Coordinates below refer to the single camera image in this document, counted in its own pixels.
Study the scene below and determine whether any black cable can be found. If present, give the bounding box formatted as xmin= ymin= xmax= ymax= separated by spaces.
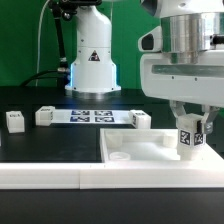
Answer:
xmin=20 ymin=68 xmax=72 ymax=88

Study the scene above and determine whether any white square tabletop part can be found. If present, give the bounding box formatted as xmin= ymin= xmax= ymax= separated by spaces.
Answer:
xmin=100 ymin=129 xmax=223 ymax=163

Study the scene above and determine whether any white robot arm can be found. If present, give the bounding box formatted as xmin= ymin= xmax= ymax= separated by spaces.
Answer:
xmin=69 ymin=0 xmax=224 ymax=134

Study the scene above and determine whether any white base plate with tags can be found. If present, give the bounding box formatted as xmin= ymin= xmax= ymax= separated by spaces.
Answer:
xmin=52 ymin=109 xmax=131 ymax=124

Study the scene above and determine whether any white cable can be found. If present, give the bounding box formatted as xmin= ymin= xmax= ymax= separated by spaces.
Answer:
xmin=35 ymin=0 xmax=52 ymax=88

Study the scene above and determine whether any white L-shaped fence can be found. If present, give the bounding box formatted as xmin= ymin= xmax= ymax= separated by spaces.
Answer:
xmin=0 ymin=156 xmax=224 ymax=189

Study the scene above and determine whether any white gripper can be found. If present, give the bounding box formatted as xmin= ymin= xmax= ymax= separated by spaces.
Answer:
xmin=138 ymin=26 xmax=224 ymax=135

